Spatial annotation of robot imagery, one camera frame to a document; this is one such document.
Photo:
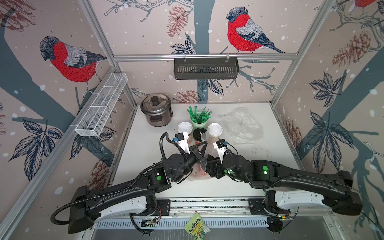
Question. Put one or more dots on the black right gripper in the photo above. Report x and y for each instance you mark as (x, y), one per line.
(214, 162)

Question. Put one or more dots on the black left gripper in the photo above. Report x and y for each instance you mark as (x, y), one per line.
(195, 153)

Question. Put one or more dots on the clear plastic carrier bag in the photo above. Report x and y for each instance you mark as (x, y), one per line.
(204, 168)

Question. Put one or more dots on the black lid red cup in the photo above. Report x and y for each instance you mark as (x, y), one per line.
(199, 174)
(197, 134)

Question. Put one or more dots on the white lid cup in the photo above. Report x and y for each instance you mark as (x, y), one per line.
(214, 130)
(186, 127)

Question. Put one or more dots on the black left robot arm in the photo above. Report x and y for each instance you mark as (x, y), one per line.
(87, 205)

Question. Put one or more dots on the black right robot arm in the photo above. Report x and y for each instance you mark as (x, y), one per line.
(336, 189)

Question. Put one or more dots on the green straw holder cup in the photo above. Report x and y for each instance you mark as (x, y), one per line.
(200, 125)

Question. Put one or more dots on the green straws bundle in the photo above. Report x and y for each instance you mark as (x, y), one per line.
(199, 116)

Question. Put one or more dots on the spare clear plastic bag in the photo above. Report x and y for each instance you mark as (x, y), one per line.
(242, 126)

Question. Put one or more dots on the silver rice cooker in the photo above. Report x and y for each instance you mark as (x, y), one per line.
(157, 109)

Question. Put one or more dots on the green snack packet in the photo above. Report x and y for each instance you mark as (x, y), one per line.
(196, 227)

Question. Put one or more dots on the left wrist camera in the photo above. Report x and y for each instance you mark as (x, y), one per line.
(182, 140)

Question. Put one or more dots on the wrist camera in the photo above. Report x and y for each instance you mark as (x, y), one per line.
(221, 146)
(182, 140)

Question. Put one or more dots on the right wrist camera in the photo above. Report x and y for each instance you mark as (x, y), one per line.
(221, 146)

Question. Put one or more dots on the black hanging wire basket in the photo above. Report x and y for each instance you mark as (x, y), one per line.
(206, 68)

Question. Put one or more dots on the white wire mesh shelf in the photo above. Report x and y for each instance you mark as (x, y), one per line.
(93, 122)

